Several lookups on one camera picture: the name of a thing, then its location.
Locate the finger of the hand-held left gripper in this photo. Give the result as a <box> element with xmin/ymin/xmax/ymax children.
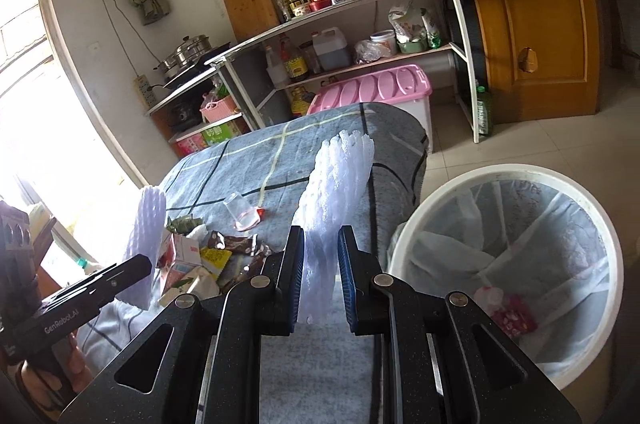
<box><xmin>62</xmin><ymin>254</ymin><xmax>153</xmax><ymax>305</ymax></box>

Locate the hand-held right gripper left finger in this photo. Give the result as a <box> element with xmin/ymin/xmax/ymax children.
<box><xmin>59</xmin><ymin>225</ymin><xmax>306</xmax><ymax>424</ymax></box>

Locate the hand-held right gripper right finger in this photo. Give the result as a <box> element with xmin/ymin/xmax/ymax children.
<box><xmin>337</xmin><ymin>225</ymin><xmax>583</xmax><ymax>424</ymax></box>

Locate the short white foam net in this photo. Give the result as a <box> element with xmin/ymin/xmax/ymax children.
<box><xmin>117</xmin><ymin>185</ymin><xmax>167</xmax><ymax>310</ymax></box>

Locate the green snack wrapper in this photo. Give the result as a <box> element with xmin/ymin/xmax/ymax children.
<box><xmin>167</xmin><ymin>215</ymin><xmax>203</xmax><ymax>236</ymax></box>

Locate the long white foam net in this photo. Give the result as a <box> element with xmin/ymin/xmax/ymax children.
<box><xmin>297</xmin><ymin>130</ymin><xmax>376</xmax><ymax>325</ymax></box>

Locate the white round trash bin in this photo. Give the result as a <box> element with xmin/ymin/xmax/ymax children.
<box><xmin>387</xmin><ymin>164</ymin><xmax>617</xmax><ymax>392</ymax></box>

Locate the person's left hand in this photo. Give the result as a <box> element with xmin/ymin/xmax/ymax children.
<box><xmin>20</xmin><ymin>333</ymin><xmax>97</xmax><ymax>411</ymax></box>

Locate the white pink drink carton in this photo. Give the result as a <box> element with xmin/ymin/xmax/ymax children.
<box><xmin>157</xmin><ymin>231</ymin><xmax>202</xmax><ymax>300</ymax></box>

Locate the brown snack wrapper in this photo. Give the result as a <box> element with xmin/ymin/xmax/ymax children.
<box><xmin>207</xmin><ymin>231</ymin><xmax>273</xmax><ymax>292</ymax></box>

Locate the white crumpled tissue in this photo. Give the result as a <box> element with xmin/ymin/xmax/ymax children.
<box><xmin>187</xmin><ymin>224</ymin><xmax>210</xmax><ymax>250</ymax></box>

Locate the yellow snack wrapper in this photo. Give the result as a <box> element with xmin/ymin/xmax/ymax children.
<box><xmin>200</xmin><ymin>246</ymin><xmax>233</xmax><ymax>280</ymax></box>

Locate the clear plastic cup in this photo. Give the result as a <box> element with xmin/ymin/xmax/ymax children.
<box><xmin>223</xmin><ymin>192</ymin><xmax>264</xmax><ymax>232</ymax></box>

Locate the pink cardboard box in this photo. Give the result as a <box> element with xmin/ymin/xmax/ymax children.
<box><xmin>172</xmin><ymin>131</ymin><xmax>208</xmax><ymax>157</ymax></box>

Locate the green cardboard box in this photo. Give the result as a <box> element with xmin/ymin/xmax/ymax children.
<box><xmin>202</xmin><ymin>114</ymin><xmax>246</xmax><ymax>148</ymax></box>

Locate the black kitchen appliance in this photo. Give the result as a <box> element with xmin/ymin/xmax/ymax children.
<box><xmin>167</xmin><ymin>101</ymin><xmax>203</xmax><ymax>127</ymax></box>

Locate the pink crumpled wrapper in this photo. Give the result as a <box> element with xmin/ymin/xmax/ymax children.
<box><xmin>472</xmin><ymin>286</ymin><xmax>538</xmax><ymax>340</ymax></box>

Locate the yellow cooking oil bottle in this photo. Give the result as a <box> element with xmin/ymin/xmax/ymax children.
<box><xmin>290</xmin><ymin>85</ymin><xmax>312</xmax><ymax>117</ymax></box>

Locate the white power strip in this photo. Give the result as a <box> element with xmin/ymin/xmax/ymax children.
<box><xmin>134</xmin><ymin>75</ymin><xmax>153</xmax><ymax>109</ymax></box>

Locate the translucent white bin liner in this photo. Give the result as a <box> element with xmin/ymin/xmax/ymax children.
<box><xmin>399</xmin><ymin>178</ymin><xmax>610</xmax><ymax>380</ymax></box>

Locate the pink woven basket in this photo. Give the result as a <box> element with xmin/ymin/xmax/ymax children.
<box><xmin>200</xmin><ymin>96</ymin><xmax>237</xmax><ymax>123</ymax></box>

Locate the small white metal shelf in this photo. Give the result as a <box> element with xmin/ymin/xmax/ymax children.
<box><xmin>145</xmin><ymin>54</ymin><xmax>253</xmax><ymax>160</ymax></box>

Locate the white plastic bottle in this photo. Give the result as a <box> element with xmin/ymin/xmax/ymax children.
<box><xmin>265</xmin><ymin>46</ymin><xmax>291</xmax><ymax>87</ymax></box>

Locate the black induction cooker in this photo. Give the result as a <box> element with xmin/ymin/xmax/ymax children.
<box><xmin>162</xmin><ymin>53</ymin><xmax>228</xmax><ymax>90</ymax></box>

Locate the window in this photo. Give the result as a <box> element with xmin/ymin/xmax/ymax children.
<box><xmin>0</xmin><ymin>0</ymin><xmax>146</xmax><ymax>265</ymax></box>

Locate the yellow label sauce bottle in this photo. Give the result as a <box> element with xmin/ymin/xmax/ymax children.
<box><xmin>280</xmin><ymin>36</ymin><xmax>308</xmax><ymax>82</ymax></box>

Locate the steel steamer pot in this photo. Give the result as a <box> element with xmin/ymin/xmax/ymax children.
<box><xmin>152</xmin><ymin>35</ymin><xmax>211</xmax><ymax>80</ymax></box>

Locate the crumpled clear plastic bag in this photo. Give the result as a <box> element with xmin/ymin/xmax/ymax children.
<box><xmin>355</xmin><ymin>40</ymin><xmax>387</xmax><ymax>64</ymax></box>

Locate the translucent jerry can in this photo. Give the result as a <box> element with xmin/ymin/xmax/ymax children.
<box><xmin>312</xmin><ymin>29</ymin><xmax>349</xmax><ymax>72</ymax></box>

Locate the white plastic tub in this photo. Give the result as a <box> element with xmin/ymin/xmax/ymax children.
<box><xmin>370</xmin><ymin>30</ymin><xmax>398</xmax><ymax>56</ymax></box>

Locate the green bowl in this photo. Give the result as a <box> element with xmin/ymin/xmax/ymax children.
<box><xmin>397</xmin><ymin>36</ymin><xmax>429</xmax><ymax>55</ymax></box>

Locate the crumpled white food bag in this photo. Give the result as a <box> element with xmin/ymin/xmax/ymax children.
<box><xmin>389</xmin><ymin>1</ymin><xmax>443</xmax><ymax>50</ymax></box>

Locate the large white metal shelf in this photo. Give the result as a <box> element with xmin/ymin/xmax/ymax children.
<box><xmin>205</xmin><ymin>0</ymin><xmax>488</xmax><ymax>145</ymax></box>

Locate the wooden cutting board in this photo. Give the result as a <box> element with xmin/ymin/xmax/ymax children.
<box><xmin>220</xmin><ymin>0</ymin><xmax>281</xmax><ymax>42</ymax></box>

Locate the wooden door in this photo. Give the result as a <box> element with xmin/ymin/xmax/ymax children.
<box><xmin>440</xmin><ymin>0</ymin><xmax>601</xmax><ymax>125</ymax></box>

